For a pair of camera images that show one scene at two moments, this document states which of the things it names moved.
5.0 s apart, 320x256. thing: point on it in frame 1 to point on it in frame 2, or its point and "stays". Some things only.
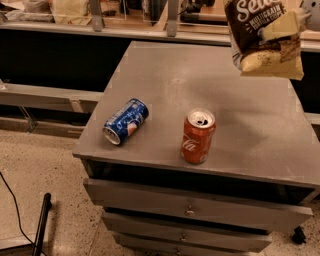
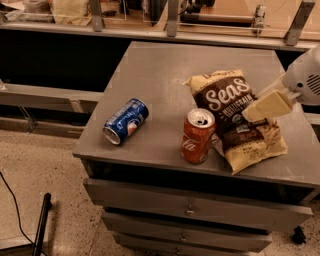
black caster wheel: x=298 y=236 stays
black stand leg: x=42 y=225 stays
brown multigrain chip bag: x=279 y=58 to x=226 y=94
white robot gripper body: x=287 y=22 to x=302 y=81
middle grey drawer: x=186 y=232 stays
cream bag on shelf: x=71 y=12 stays
